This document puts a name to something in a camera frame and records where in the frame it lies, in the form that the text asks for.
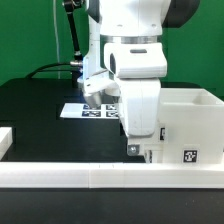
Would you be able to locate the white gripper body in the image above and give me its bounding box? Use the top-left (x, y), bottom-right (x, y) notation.
top-left (117, 79), bottom-right (161, 137)

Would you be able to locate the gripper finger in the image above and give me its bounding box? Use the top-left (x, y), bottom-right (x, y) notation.
top-left (127, 137), bottom-right (140, 156)

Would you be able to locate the white drawer cabinet box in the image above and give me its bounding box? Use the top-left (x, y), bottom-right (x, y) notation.
top-left (142, 87), bottom-right (224, 164)

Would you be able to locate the white front drawer tray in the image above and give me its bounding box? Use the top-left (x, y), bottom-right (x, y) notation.
top-left (144, 150), bottom-right (163, 163)

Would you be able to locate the white drawer tray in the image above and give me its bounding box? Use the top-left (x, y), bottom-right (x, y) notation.
top-left (116, 102), bottom-right (166, 149)
top-left (144, 150), bottom-right (163, 163)

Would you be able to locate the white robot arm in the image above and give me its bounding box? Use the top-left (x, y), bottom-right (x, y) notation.
top-left (83, 0), bottom-right (200, 156)

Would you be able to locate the fiducial marker sheet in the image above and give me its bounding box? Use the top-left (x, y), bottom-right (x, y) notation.
top-left (60, 103), bottom-right (118, 119)

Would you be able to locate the black cable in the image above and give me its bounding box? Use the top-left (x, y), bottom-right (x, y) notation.
top-left (25, 62), bottom-right (83, 79)

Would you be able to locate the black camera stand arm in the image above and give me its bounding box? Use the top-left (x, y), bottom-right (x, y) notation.
top-left (62, 0), bottom-right (85, 67)

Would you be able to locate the white front fence rail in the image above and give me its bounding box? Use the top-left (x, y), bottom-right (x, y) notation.
top-left (0, 162), bottom-right (224, 189)

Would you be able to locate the white fence rail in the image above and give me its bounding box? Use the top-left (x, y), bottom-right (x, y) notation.
top-left (0, 127), bottom-right (13, 160)
top-left (0, 162), bottom-right (224, 189)

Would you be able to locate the white left fence rail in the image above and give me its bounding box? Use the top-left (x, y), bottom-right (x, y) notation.
top-left (0, 127), bottom-right (13, 160)

